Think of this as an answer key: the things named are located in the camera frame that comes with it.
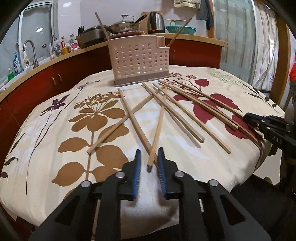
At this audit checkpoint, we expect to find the wooden countertop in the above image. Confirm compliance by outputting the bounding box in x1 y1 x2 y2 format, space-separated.
1 34 228 103

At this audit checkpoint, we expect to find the window with frame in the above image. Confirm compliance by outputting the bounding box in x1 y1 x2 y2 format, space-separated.
1 1 56 83

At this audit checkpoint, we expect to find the steel electric kettle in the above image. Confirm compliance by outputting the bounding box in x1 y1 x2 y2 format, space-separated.
147 11 165 34

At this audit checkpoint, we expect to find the steel kitchen faucet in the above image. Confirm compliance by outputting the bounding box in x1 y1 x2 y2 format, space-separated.
22 39 40 69

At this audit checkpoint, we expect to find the small green soap bottle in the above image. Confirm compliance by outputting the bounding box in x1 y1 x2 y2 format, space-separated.
8 66 15 81

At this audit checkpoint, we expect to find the white spray bottle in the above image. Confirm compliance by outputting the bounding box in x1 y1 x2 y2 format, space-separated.
23 47 30 69

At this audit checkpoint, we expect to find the glass sliding door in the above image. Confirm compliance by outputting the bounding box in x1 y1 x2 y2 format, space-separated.
213 0 279 92

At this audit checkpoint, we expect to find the pink perforated utensil holder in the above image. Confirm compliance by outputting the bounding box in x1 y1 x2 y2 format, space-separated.
107 35 170 87

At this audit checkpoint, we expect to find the floral tablecloth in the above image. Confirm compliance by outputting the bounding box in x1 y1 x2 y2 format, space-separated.
1 66 285 238

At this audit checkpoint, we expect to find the black rice cooker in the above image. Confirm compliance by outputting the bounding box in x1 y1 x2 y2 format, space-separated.
81 26 106 48

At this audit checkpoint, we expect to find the white enamel basin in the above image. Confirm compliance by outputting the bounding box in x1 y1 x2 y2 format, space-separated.
167 19 187 26

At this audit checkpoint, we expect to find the yellow hanging towel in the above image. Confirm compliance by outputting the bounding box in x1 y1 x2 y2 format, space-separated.
174 0 201 9

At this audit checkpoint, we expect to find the red white snack bag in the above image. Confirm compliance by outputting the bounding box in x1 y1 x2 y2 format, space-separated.
69 39 80 52

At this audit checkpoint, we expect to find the red induction cooktop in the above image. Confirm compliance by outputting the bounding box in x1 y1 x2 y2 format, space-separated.
109 31 147 39

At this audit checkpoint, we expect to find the teal plastic colander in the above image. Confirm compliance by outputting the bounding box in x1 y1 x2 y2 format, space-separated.
166 25 196 35

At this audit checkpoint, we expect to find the blue detergent bottle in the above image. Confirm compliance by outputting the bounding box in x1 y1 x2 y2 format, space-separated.
13 52 22 75

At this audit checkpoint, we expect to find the white plastic cup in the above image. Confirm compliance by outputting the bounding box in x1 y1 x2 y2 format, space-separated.
197 20 207 37

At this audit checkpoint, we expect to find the orange oil bottle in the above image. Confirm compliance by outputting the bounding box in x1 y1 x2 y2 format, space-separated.
60 36 71 55

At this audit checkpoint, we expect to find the dark grey hanging cloth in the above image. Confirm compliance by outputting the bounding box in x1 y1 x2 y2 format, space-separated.
197 0 214 30

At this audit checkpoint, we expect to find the steel wok with lid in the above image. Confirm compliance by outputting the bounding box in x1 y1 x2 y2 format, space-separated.
107 14 148 35

